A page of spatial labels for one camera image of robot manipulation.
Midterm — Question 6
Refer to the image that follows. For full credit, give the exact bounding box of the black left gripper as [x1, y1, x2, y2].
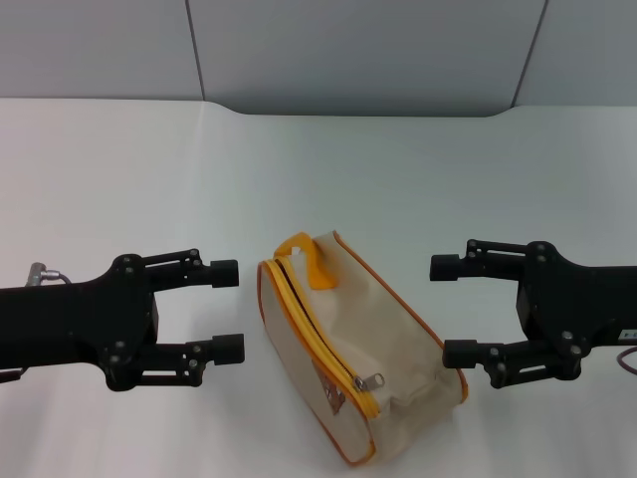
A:
[0, 246, 247, 393]

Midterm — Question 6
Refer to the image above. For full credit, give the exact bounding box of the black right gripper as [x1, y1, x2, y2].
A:
[430, 238, 637, 391]

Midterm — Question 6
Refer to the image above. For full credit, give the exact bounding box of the beige food bag orange trim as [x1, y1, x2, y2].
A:
[256, 229, 470, 470]

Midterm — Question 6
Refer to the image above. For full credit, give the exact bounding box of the silver zipper pull tab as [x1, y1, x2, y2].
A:
[352, 372, 388, 397]

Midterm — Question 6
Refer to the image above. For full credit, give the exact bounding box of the thin right gripper cable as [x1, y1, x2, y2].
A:
[615, 345, 637, 375]

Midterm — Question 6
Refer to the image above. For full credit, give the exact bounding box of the silver cable connector plug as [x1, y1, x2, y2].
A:
[28, 262, 75, 289]

